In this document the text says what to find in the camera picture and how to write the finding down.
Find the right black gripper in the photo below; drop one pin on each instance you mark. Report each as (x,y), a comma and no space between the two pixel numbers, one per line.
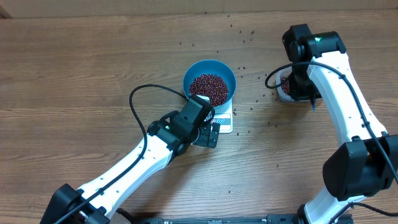
(297,93)

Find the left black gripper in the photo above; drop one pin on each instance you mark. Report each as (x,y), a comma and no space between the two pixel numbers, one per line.
(203,138)

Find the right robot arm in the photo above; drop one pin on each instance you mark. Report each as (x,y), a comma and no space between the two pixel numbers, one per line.
(365,162)

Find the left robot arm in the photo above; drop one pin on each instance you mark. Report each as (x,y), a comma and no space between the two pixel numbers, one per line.
(163,141)

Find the white digital kitchen scale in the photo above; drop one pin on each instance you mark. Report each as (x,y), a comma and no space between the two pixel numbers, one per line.
(224,117)

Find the red beans in bowl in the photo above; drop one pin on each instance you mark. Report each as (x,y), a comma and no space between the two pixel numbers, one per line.
(212,86)

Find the blue metal bowl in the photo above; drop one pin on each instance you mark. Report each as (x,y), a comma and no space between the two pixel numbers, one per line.
(211,67)

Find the clear plastic food container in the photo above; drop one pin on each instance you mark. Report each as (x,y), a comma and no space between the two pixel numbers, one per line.
(282,96)

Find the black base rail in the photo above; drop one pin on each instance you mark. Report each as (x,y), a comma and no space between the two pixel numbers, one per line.
(269,219)

